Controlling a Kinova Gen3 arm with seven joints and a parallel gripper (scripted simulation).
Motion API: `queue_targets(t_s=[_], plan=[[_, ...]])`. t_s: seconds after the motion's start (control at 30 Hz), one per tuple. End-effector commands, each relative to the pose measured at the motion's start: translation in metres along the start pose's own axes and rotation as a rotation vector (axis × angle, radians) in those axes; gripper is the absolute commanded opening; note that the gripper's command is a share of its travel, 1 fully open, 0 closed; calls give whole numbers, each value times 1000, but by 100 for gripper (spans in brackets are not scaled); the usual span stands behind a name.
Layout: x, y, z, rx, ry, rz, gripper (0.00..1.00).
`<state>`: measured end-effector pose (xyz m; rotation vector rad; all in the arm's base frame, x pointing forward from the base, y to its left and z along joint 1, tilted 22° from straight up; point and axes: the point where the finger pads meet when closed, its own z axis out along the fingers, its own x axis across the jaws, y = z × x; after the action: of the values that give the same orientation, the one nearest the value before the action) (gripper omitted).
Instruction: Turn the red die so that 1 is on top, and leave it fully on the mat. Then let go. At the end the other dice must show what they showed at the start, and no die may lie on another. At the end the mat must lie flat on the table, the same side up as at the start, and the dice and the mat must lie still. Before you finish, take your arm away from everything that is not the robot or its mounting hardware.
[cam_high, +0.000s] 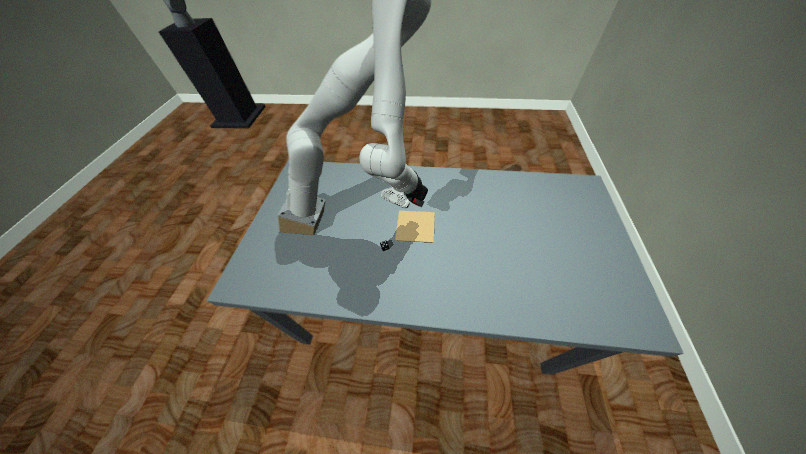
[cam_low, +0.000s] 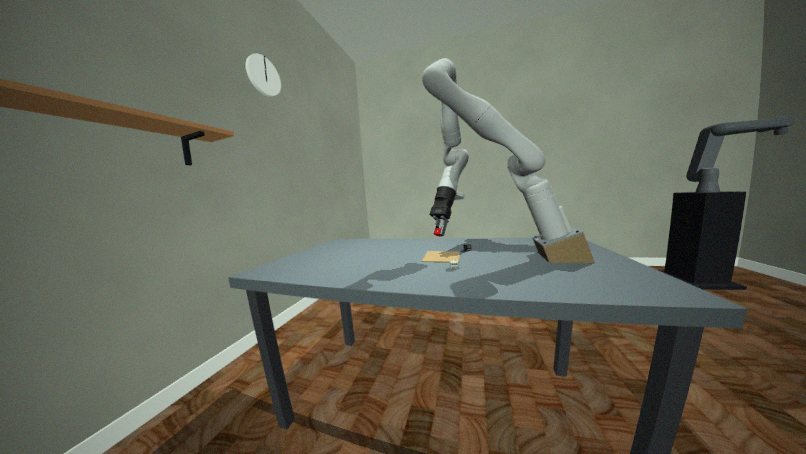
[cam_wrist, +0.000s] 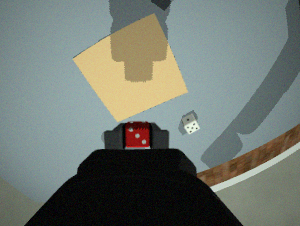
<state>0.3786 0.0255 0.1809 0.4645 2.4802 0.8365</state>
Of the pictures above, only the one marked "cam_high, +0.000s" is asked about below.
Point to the tan flat mat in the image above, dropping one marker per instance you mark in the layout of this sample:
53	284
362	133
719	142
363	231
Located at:
415	226

